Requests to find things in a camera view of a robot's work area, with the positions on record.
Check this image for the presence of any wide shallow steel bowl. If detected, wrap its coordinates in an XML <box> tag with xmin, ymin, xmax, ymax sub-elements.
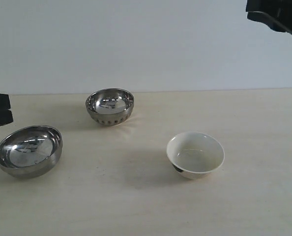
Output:
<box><xmin>0</xmin><ymin>125</ymin><xmax>63</xmax><ymax>179</ymax></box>

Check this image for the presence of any patterned deep steel bowl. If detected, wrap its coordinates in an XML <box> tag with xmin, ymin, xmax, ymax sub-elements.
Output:
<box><xmin>85</xmin><ymin>88</ymin><xmax>135</xmax><ymax>126</ymax></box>

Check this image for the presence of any white ceramic bowl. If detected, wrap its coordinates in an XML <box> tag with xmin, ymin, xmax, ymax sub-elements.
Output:
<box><xmin>166</xmin><ymin>131</ymin><xmax>225</xmax><ymax>180</ymax></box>

